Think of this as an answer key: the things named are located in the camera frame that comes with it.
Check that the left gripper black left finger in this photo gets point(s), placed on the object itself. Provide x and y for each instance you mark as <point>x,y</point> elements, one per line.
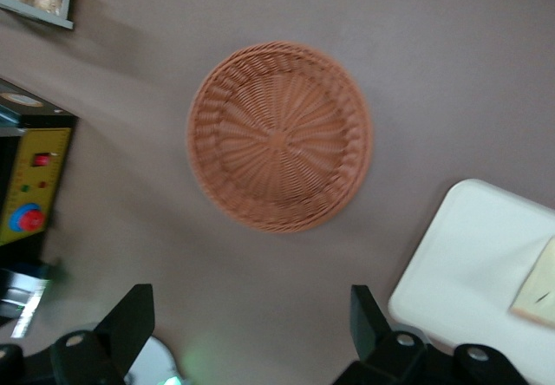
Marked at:
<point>121,320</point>

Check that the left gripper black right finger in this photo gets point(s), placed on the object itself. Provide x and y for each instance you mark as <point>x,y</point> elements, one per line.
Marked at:
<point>368,328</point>

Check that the black machine yellow panel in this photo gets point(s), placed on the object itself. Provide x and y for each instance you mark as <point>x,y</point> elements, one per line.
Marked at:
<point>39,177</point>

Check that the beige plastic tray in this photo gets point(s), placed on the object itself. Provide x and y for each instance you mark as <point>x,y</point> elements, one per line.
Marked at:
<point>459,250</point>

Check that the triangular sandwich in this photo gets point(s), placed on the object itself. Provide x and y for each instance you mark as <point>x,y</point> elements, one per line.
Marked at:
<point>537,285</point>

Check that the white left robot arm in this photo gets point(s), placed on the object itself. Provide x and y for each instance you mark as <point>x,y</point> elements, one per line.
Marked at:
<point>152,359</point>

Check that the round brown wicker basket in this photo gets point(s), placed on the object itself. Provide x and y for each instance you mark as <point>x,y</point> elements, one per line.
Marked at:
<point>279,138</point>

